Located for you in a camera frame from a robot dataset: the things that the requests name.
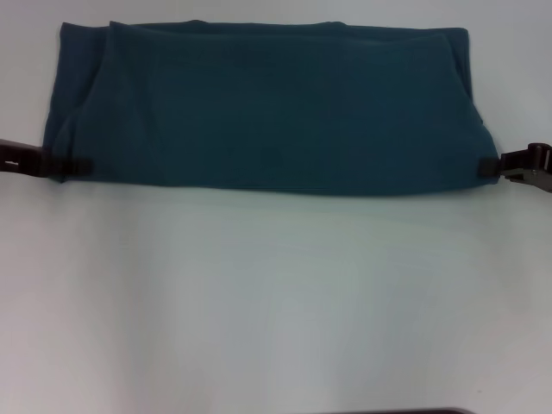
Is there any teal T-shirt with FREE print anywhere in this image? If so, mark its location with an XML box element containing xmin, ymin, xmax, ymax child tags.
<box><xmin>41</xmin><ymin>18</ymin><xmax>504</xmax><ymax>198</ymax></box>

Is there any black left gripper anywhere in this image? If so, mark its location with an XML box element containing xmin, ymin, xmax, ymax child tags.
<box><xmin>0</xmin><ymin>138</ymin><xmax>94</xmax><ymax>179</ymax></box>

